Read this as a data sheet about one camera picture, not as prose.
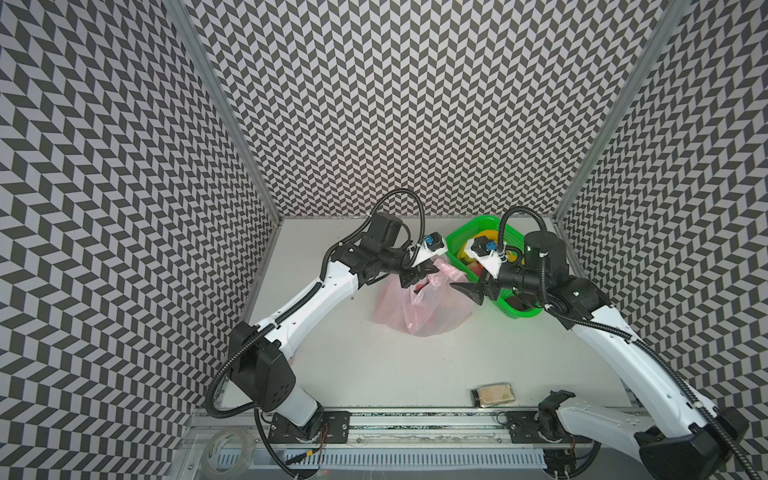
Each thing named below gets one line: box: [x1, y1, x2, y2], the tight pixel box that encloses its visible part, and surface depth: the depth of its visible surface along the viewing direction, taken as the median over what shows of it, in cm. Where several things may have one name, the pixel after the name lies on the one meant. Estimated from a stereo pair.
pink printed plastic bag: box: [373, 258, 474, 337], surface depth 77 cm
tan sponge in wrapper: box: [471, 382, 516, 408], surface depth 77 cm
